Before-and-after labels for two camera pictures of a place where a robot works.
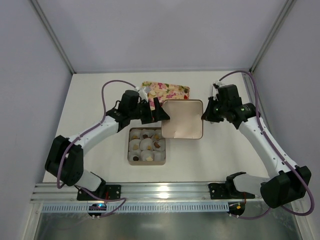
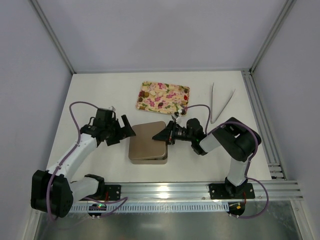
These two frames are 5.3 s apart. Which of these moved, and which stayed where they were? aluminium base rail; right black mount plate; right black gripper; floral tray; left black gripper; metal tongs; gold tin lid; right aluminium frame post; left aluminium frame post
Moved: metal tongs; left black gripper; right black gripper; gold tin lid
Stayed: floral tray; aluminium base rail; left aluminium frame post; right black mount plate; right aluminium frame post
